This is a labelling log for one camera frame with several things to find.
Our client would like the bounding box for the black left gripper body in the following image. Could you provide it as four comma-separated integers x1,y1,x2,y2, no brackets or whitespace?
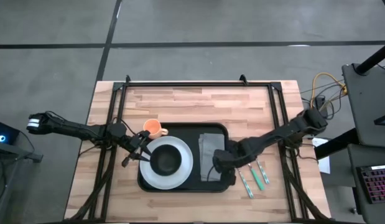
121,129,151,169

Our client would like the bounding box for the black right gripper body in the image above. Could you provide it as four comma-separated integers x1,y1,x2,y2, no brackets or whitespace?
212,148,238,175

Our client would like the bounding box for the fork with patterned handle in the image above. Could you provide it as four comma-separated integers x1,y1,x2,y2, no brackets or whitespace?
236,167,254,199

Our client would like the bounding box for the grey cloth napkin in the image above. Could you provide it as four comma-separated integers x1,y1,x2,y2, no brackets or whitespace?
198,133,226,182

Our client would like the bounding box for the black bowl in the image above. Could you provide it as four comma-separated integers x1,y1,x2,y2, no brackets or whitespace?
149,144,182,177

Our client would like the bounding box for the orange mug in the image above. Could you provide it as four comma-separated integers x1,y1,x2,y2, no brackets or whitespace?
142,119,169,140

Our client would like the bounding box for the spoon with green handle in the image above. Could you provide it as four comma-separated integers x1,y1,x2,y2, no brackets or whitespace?
247,163,266,192

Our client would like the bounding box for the knife with patterned handle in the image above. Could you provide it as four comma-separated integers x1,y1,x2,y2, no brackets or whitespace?
256,159,271,185

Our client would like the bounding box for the white plate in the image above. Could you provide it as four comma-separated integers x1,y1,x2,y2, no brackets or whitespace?
139,136,194,190

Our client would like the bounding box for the black plastic tray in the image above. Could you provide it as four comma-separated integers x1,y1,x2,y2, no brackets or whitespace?
137,123,234,193

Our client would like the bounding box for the white paper sheet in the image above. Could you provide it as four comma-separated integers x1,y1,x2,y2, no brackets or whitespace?
312,138,332,174

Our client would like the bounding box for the black stand beam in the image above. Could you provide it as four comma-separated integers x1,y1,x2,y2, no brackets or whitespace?
313,127,360,161

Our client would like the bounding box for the black power adapter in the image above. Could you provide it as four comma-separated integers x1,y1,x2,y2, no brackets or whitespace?
315,95,328,119

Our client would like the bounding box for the grey desk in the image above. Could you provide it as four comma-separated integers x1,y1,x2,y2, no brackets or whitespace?
347,144,385,224

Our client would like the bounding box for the grey metal stand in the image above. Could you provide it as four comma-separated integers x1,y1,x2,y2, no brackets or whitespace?
0,130,44,224

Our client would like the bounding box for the black computer with blue light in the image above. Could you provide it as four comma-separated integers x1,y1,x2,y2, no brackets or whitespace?
0,119,21,146

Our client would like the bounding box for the backlit black keyboard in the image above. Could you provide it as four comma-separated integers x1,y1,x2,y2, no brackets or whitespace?
356,164,385,205

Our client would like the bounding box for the dark grey side table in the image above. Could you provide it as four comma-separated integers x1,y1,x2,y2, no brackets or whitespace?
341,63,385,149

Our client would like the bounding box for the black pole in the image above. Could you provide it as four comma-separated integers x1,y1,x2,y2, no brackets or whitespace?
353,42,385,75

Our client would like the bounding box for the black sleeved cable bundle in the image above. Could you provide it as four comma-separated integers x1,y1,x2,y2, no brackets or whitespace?
284,167,332,223
69,146,115,222

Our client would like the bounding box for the black cable tangle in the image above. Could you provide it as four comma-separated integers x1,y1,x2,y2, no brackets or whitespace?
300,79,347,123

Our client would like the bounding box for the yellow cable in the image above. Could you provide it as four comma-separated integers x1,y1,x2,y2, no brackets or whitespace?
309,72,348,114

